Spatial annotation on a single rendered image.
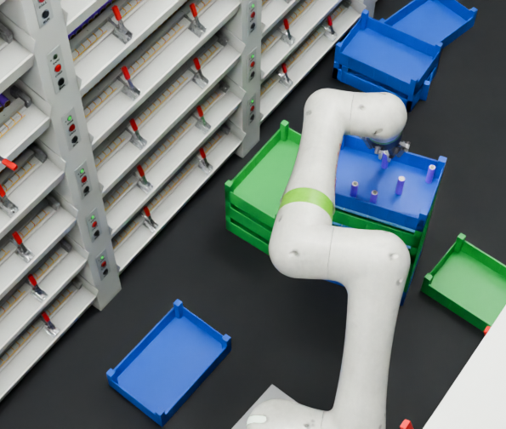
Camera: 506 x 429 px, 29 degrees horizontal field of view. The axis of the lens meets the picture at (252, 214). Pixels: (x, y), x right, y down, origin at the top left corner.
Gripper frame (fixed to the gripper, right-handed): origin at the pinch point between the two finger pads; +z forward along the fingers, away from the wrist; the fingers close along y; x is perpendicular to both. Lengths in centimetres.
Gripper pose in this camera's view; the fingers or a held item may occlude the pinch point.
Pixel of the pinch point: (385, 152)
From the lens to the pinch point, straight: 265.3
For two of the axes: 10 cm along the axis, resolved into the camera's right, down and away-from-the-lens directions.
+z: 1.5, 1.8, 9.7
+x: 3.3, -9.4, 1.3
